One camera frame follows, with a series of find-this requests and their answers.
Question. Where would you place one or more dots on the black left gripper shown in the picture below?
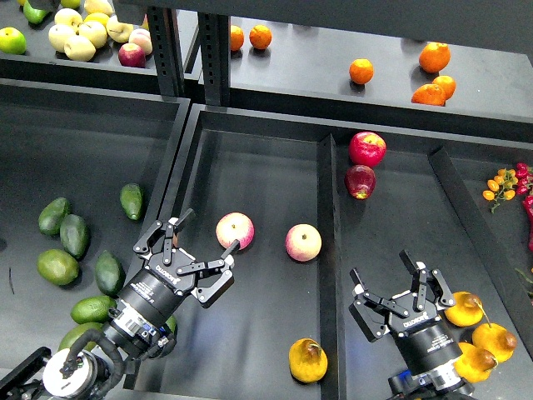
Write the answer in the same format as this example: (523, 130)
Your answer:
(156, 291)

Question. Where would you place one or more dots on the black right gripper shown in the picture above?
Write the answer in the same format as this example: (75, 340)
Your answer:
(422, 337)

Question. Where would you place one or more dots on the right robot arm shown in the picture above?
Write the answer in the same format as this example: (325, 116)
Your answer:
(404, 386)

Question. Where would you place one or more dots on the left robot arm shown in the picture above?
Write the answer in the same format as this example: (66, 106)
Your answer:
(138, 327)

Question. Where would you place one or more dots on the dark avocado by bin edge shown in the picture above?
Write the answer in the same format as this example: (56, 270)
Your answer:
(109, 274)

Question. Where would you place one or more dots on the dark avocado top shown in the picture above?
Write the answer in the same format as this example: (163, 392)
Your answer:
(131, 199)

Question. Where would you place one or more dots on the dark avocado upright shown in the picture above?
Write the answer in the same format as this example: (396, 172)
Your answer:
(74, 235)

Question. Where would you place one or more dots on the green avocado round left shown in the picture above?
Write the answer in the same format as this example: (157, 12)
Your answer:
(57, 266)

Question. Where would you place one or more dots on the green avocado bottom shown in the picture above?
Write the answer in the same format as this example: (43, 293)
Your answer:
(75, 333)

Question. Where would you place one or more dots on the dark avocado far left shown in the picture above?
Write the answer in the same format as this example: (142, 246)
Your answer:
(51, 217)

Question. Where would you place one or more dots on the pale yellow pear front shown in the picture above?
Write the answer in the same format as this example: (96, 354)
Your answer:
(79, 48)

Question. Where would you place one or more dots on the pale yellow pear right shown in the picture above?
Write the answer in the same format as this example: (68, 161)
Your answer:
(119, 31)

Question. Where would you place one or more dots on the pale yellow pear centre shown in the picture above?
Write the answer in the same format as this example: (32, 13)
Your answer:
(95, 32)

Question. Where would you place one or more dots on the pink apple left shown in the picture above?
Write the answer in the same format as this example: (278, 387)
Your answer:
(235, 226)

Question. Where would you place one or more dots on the pink apple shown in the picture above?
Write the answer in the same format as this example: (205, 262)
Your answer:
(235, 226)
(303, 242)

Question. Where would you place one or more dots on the pink apple right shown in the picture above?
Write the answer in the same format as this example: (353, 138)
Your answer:
(303, 242)

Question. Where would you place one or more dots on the dark red apple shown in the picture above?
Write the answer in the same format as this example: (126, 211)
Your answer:
(360, 181)

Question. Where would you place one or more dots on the black middle bin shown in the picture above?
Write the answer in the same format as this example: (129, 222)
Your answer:
(426, 201)

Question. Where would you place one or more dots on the black bin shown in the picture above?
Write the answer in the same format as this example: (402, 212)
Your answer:
(83, 144)
(426, 201)

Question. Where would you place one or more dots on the black left bin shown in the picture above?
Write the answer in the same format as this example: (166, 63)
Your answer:
(83, 144)

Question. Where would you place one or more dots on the bright red apple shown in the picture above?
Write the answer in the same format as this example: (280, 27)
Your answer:
(367, 148)

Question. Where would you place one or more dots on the black bin divider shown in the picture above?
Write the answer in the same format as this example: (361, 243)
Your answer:
(333, 385)

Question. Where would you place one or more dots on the orange cherry tomato bunch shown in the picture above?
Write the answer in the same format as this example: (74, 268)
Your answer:
(501, 188)

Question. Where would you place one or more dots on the red chili pepper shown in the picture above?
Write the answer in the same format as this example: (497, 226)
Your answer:
(528, 206)

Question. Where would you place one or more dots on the red cherry tomato bunch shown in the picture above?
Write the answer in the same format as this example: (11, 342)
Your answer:
(524, 174)

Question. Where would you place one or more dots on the orange front right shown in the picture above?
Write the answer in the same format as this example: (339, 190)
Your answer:
(429, 94)

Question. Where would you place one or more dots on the orange behind front one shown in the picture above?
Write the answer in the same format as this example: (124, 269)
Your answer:
(447, 83)

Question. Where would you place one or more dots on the red apple on shelf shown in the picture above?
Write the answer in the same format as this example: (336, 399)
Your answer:
(132, 55)

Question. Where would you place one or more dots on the orange on shelf middle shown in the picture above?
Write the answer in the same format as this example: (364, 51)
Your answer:
(361, 71)

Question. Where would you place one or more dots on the orange on shelf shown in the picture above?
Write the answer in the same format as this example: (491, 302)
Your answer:
(260, 37)
(361, 71)

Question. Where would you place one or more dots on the pink peach on shelf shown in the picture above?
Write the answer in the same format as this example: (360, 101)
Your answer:
(142, 38)

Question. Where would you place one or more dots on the orange on shelf left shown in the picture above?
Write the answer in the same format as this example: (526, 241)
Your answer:
(260, 37)

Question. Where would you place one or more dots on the orange half hidden by post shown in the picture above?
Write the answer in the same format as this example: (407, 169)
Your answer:
(236, 38)

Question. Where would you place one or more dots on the black shelf post right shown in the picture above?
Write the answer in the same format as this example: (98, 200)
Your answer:
(214, 34)

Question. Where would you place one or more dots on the black shelf post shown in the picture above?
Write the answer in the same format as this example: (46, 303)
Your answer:
(166, 50)
(214, 34)

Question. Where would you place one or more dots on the black shelf post left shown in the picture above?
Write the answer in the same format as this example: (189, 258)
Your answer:
(166, 50)

